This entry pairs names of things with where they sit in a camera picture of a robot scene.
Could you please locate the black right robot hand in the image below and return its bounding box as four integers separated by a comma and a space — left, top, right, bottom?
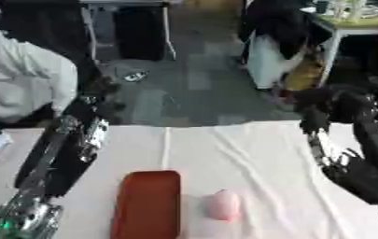
293, 86, 378, 207

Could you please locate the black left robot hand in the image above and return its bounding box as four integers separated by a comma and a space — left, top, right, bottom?
12, 76, 119, 199

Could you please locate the red-brown rectangular box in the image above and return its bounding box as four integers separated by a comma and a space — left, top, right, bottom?
108, 169, 184, 239

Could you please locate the person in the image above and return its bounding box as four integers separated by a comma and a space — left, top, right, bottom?
0, 25, 81, 125
235, 0, 336, 91

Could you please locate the small white floor object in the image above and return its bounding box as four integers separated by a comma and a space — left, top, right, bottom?
119, 70, 151, 83

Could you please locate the yellow bag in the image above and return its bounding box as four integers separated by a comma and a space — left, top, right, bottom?
281, 46, 328, 91

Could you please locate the pink toy peach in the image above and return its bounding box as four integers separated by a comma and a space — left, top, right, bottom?
203, 189, 243, 222

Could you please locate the black cabinet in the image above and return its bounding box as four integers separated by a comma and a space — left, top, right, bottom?
113, 5, 168, 62

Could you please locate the white table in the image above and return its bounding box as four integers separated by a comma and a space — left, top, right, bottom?
302, 0, 378, 89

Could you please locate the white table frame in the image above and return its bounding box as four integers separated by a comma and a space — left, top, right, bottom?
78, 0, 179, 62

